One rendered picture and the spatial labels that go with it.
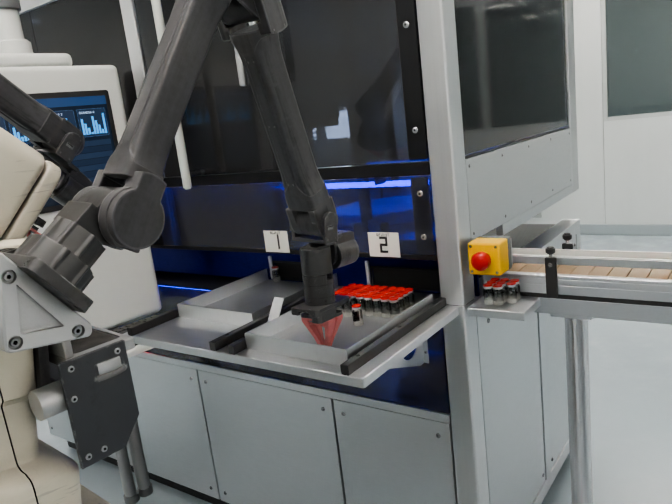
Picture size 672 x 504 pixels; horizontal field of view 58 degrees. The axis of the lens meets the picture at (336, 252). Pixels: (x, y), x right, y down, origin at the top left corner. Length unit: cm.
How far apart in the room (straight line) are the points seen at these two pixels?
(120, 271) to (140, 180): 112
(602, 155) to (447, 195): 467
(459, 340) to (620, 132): 463
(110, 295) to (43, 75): 63
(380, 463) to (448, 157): 84
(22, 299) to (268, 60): 50
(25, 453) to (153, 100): 53
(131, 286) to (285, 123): 104
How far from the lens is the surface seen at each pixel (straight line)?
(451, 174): 133
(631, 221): 601
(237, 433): 206
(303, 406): 180
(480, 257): 131
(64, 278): 74
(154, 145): 83
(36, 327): 78
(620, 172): 595
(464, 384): 147
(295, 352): 120
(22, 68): 182
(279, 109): 100
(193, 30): 89
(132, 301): 193
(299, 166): 103
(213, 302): 167
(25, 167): 91
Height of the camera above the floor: 133
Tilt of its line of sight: 12 degrees down
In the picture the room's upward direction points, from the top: 7 degrees counter-clockwise
